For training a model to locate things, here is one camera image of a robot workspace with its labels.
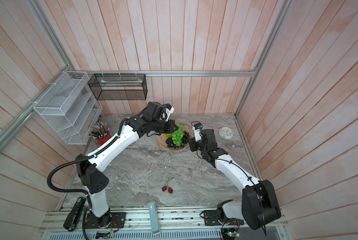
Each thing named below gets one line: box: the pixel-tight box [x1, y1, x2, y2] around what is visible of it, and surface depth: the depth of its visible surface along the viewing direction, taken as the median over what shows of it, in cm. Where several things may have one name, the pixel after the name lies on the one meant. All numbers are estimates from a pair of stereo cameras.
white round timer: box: [218, 126, 234, 140], surface depth 109 cm
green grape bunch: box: [171, 125, 184, 146], surface depth 83 cm
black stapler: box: [63, 197, 87, 232], surface depth 75 cm
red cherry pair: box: [161, 179, 173, 194], surface depth 85 cm
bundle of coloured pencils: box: [88, 121, 109, 140], surface depth 93 cm
